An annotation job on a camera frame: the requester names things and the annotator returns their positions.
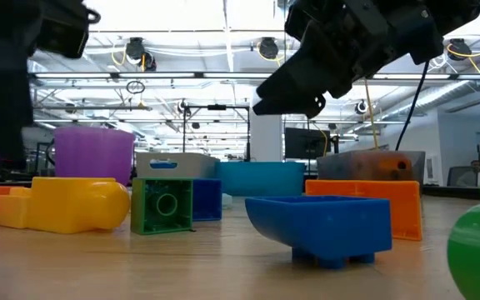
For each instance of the green square brick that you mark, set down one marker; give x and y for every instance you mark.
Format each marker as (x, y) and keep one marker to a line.
(144, 221)

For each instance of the orange brick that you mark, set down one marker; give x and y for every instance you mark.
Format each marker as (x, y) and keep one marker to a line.
(365, 208)

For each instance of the purple plastic bucket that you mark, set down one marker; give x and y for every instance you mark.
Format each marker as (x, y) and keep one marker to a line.
(94, 154)

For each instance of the pale cyan brick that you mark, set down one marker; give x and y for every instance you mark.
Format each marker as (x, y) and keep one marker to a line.
(227, 201)

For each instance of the black computer monitor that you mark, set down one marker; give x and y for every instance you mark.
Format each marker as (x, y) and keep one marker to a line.
(304, 143)

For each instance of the large yellow rounded brick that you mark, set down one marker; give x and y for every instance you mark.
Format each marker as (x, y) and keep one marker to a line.
(73, 204)

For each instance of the teal storage bin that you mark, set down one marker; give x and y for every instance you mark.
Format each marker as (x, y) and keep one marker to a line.
(261, 179)

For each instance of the gray office chair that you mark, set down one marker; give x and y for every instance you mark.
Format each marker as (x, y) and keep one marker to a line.
(453, 177)

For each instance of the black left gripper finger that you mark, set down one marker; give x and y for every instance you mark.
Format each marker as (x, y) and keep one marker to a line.
(2, 104)

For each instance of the person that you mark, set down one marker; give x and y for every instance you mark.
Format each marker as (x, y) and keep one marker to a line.
(471, 175)

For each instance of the white building column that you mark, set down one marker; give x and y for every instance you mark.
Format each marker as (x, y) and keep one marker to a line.
(267, 141)

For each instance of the dark gray storage bin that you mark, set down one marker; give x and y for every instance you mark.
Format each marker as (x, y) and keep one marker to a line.
(336, 166)

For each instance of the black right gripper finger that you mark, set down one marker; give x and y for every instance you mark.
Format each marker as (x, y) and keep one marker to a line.
(298, 91)

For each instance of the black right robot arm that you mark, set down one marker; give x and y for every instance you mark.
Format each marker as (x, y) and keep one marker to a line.
(461, 12)

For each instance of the blue scoop-shaped brick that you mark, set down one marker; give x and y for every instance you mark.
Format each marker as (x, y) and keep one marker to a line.
(323, 225)

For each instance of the light gray storage bin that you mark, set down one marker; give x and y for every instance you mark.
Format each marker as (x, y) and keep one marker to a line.
(198, 166)

